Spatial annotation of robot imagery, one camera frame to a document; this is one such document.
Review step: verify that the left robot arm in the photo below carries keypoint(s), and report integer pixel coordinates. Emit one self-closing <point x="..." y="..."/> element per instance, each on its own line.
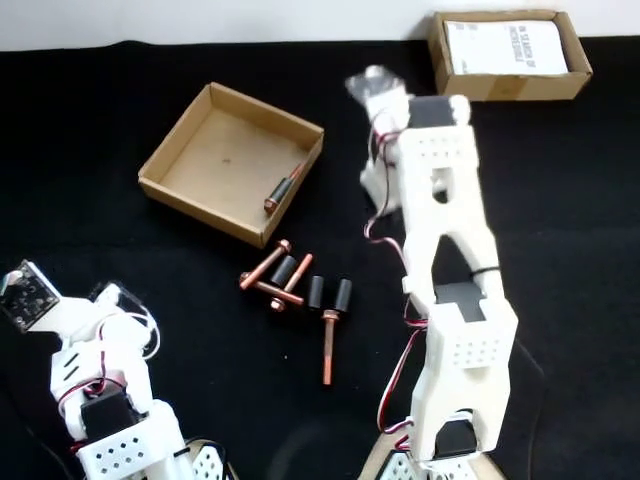
<point x="135" y="380"/>

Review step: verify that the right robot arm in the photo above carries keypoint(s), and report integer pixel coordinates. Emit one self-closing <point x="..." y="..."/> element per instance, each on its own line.
<point x="450" y="170"/>

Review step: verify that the black sleeve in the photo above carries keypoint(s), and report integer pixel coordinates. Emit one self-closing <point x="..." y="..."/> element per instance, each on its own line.
<point x="316" y="293"/>
<point x="340" y="296"/>
<point x="283" y="273"/>

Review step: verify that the copper bolt in black sleeve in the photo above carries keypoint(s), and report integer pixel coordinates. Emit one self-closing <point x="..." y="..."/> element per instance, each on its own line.
<point x="282" y="190"/>

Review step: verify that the open brown cardboard box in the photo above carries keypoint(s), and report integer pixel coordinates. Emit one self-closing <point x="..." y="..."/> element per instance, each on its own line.
<point x="225" y="165"/>

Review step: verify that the cardboard box holding booklet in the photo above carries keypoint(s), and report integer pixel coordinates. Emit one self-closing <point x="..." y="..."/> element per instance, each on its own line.
<point x="505" y="87"/>

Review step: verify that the white printed booklet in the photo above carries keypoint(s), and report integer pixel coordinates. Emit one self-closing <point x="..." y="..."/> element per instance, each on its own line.
<point x="505" y="47"/>

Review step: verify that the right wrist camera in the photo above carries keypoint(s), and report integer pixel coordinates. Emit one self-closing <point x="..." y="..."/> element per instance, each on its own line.
<point x="367" y="84"/>

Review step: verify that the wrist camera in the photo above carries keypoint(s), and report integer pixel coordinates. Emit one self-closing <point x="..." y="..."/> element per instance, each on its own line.
<point x="367" y="84"/>
<point x="25" y="297"/>

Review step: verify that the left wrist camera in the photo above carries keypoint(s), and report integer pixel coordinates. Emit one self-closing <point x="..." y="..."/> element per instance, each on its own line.
<point x="25" y="297"/>

